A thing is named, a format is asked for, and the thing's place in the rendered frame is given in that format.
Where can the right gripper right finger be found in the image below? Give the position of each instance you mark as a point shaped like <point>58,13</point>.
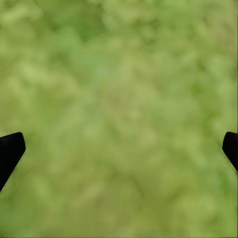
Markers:
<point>230,148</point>

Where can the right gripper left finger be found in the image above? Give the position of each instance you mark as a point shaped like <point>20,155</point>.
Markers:
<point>12,148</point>

